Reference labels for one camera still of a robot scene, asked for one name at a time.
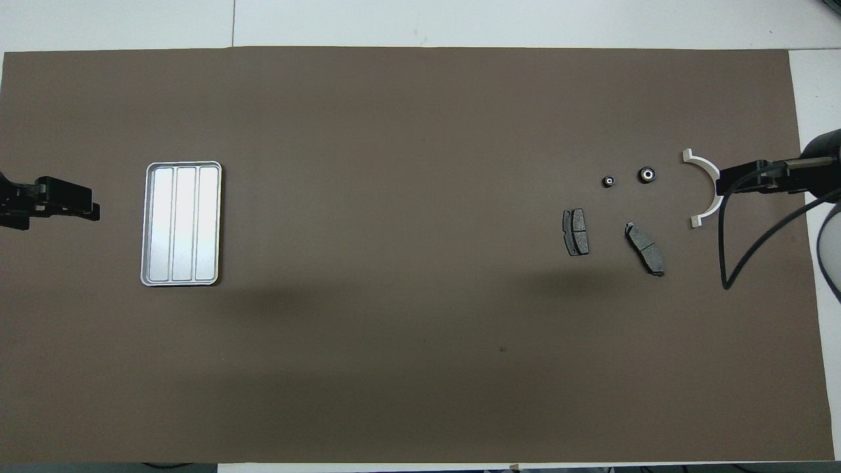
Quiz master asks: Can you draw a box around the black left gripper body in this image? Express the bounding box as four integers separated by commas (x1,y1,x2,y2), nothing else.
0,172,66,231

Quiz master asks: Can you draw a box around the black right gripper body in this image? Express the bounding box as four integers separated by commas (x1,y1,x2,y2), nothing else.
733,160,810,196

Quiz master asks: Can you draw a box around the silver metal tray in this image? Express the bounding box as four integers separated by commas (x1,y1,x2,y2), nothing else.
140,161,223,287

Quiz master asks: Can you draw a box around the long dark brake pad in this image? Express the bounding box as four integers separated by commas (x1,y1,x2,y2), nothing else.
624,222,666,278

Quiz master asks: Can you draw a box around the short dark brake pad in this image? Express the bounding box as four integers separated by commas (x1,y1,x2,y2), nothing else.
562,208,590,257

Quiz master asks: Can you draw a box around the brown table mat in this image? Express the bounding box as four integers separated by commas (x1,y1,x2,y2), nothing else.
0,47,835,464

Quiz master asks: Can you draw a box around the white semicircular bracket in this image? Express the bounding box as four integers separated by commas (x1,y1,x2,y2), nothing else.
681,148,731,229

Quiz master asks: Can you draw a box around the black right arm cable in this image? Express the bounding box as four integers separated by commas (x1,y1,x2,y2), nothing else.
719,156,841,290

